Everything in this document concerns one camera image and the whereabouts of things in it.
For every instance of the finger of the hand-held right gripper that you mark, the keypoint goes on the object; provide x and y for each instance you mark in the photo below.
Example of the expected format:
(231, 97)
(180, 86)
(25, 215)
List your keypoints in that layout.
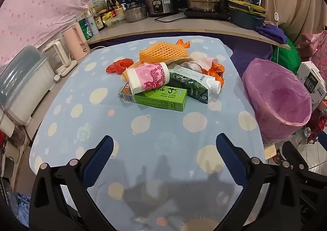
(293, 153)

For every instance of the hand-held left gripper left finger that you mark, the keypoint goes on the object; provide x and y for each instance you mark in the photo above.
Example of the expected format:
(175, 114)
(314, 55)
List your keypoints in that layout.
(98, 162)

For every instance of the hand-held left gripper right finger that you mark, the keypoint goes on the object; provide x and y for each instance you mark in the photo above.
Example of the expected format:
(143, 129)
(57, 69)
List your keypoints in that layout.
(231, 162)

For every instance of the bin with pink liner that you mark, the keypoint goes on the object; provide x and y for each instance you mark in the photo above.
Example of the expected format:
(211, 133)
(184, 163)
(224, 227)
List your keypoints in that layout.
(276, 98)

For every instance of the dark green carton white cap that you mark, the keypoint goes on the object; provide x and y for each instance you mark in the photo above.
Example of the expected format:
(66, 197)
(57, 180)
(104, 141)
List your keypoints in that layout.
(190, 83)

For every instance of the light green drink carton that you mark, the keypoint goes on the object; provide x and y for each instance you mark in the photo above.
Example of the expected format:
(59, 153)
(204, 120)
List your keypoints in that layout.
(163, 99)

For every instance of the orange foil wrapper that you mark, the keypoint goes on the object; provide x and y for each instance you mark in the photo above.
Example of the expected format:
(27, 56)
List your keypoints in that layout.
(216, 71)

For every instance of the pink patterned white bottle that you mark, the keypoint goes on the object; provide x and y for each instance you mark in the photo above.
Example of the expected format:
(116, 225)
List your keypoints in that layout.
(150, 76)

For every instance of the white paper towel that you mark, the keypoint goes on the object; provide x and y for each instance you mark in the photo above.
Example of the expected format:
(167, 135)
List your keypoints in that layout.
(201, 61)

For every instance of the small glass jar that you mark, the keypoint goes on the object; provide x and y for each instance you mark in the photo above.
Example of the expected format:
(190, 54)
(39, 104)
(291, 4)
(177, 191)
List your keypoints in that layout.
(307, 133)

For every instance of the blue planet print tablecloth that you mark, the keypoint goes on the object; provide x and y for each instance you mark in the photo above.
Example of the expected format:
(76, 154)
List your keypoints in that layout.
(153, 129)

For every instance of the white cardboard box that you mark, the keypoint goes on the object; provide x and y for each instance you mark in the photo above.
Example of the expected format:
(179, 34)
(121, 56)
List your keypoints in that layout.
(313, 83)

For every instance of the blue plastic bag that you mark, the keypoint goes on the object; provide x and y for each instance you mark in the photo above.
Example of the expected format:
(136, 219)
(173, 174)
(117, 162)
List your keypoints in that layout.
(23, 205)

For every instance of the white power plug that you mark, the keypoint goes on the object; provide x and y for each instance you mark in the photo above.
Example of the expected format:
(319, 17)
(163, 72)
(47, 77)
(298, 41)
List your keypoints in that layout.
(56, 77)

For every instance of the green bag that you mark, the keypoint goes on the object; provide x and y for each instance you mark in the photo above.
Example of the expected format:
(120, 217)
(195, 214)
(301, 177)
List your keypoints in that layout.
(286, 57)

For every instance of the red plastic bag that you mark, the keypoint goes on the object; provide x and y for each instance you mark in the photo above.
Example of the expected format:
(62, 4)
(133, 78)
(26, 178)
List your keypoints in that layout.
(120, 65)

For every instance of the white lidded storage container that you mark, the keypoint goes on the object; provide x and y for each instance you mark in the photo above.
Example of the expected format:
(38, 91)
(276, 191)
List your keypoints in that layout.
(23, 85)

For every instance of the pink floral cloth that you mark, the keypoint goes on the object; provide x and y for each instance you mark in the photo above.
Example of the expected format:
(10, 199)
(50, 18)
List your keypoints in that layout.
(313, 44)

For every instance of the white electric kettle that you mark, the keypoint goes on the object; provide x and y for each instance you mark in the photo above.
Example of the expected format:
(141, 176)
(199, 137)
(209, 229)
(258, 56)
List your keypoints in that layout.
(60, 55)

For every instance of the purple cloth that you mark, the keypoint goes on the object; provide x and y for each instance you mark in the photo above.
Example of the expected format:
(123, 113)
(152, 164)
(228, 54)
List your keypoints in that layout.
(272, 33)

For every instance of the pink electric kettle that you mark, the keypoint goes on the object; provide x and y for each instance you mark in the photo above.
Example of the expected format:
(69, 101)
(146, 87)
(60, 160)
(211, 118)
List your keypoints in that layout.
(75, 42)

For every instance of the soy sauce bottle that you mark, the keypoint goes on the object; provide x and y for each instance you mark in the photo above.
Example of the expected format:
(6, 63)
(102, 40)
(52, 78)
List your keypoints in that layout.
(98, 20)

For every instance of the dark blue basin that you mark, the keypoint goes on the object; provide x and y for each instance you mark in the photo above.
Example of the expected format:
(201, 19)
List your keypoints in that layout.
(245, 18)

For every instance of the small steel lidded pot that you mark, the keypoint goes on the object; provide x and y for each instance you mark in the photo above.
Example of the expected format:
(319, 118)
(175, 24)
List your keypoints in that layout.
(135, 13)

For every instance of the dark glass bottle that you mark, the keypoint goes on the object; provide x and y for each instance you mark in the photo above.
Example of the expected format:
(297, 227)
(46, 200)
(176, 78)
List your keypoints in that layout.
(109, 5)

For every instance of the pink dotted cloth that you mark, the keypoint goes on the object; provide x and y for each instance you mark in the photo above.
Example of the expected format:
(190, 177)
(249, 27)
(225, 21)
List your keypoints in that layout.
(46, 4)

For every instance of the steel rice cooker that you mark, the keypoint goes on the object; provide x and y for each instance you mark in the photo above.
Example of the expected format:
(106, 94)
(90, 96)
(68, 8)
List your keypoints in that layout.
(162, 1)

